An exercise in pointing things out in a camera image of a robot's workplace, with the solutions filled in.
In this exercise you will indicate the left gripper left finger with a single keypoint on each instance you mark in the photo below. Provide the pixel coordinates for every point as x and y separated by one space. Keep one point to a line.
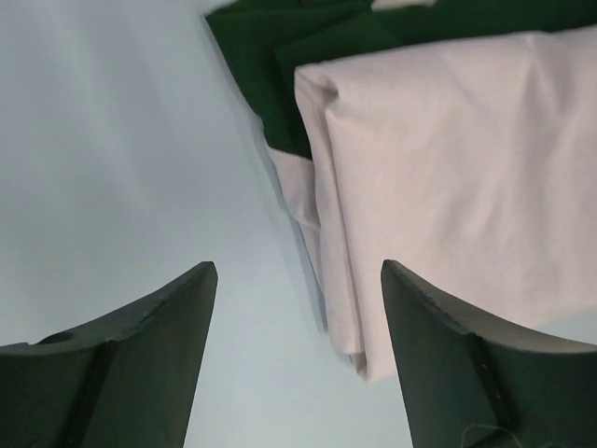
125 379

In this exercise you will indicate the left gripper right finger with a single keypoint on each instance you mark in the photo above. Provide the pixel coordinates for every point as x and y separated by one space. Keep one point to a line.
472 379

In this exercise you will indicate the white green raglan t-shirt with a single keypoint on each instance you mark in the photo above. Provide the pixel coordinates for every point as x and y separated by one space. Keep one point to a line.
455 137

